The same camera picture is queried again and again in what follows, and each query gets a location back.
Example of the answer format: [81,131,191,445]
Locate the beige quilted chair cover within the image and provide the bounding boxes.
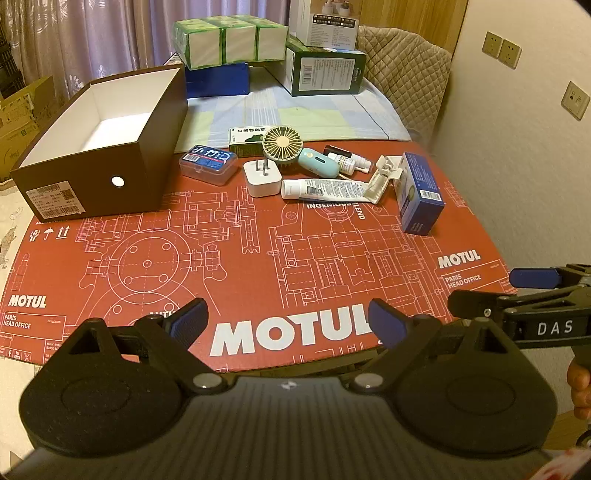
[358,25,453,134]

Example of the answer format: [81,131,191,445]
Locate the white squeeze tube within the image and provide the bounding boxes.
[281,178,386,205]

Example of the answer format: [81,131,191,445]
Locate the brown cardboard shoe box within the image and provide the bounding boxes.
[10,65,189,220]

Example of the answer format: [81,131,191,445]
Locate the checked blue green cloth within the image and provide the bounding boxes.
[173,76,411,155]

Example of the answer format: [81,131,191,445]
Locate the large blue box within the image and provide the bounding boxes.
[185,62,250,99]

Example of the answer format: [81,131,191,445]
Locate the red printed cardboard sheet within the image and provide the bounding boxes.
[0,138,520,372]

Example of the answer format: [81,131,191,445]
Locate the clear plastic box blue label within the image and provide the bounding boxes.
[179,145,238,186]

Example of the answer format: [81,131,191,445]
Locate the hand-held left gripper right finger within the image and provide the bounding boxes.
[353,298,512,393]

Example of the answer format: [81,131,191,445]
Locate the white hair claw clip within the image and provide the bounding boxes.
[373,154,403,185]

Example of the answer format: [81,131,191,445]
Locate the green tissue pack bundle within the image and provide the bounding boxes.
[173,15,289,71]

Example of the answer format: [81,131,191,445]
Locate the person's right hand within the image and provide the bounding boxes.
[569,361,591,420]

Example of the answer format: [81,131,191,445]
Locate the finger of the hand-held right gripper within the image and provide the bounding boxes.
[447,285,591,321]
[509,263,591,289]

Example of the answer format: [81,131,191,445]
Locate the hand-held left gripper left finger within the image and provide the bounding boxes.
[69,298,234,394]

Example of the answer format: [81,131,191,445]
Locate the pale purple curtain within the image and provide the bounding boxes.
[0,0,291,100]

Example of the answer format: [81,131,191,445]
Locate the plain cardboard boxes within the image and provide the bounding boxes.
[0,76,56,181]

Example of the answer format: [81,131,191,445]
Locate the white patterned bedsheet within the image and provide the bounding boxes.
[0,178,61,476]

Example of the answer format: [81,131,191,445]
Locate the white printed box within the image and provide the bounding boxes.
[288,0,360,51]

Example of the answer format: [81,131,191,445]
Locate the dark spray bottle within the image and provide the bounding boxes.
[323,144,372,174]

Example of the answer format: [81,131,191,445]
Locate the white power adapter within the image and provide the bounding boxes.
[243,159,283,198]

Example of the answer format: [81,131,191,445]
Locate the dark green box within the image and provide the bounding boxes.
[265,36,368,97]

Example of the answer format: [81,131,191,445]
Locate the small blue carton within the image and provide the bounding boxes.
[392,152,446,237]

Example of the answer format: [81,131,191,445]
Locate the small green carton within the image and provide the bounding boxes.
[228,126,278,158]

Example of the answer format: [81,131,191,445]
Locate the pale green handheld fan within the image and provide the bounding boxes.
[262,127,337,178]

